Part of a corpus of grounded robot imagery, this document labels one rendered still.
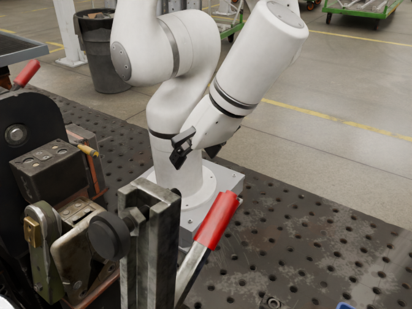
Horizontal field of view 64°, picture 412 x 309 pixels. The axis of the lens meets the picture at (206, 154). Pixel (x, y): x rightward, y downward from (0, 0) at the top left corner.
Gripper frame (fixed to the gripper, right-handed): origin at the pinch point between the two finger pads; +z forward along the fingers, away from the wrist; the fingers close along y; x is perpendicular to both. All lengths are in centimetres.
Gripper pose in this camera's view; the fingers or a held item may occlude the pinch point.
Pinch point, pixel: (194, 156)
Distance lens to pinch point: 66.4
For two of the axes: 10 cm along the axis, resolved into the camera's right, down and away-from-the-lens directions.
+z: -4.2, 6.1, 6.7
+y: -7.2, 2.2, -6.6
